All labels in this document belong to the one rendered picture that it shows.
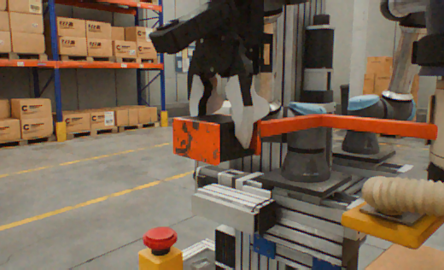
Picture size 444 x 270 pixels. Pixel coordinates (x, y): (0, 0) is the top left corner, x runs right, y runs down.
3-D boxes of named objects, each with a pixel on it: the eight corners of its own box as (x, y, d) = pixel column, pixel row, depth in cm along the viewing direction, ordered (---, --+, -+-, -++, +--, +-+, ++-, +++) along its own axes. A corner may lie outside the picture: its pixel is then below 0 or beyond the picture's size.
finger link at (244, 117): (285, 138, 46) (267, 72, 47) (255, 144, 42) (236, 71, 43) (267, 143, 48) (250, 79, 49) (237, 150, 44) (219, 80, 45)
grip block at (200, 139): (215, 166, 42) (215, 124, 41) (172, 154, 48) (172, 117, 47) (260, 155, 47) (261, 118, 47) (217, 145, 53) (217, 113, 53)
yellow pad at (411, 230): (417, 252, 42) (420, 213, 42) (339, 226, 50) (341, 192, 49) (480, 190, 65) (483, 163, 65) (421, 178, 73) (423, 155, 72)
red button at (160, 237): (156, 263, 68) (156, 244, 67) (136, 251, 72) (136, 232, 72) (184, 250, 73) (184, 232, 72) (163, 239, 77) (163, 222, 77)
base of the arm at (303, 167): (271, 176, 112) (272, 145, 111) (295, 167, 123) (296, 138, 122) (316, 185, 102) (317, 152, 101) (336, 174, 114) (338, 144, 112)
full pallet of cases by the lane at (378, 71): (400, 138, 737) (408, 54, 710) (352, 133, 804) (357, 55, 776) (415, 132, 827) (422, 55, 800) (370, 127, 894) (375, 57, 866)
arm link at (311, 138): (327, 149, 104) (330, 104, 102) (281, 148, 107) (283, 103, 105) (324, 142, 116) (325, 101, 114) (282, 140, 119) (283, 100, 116)
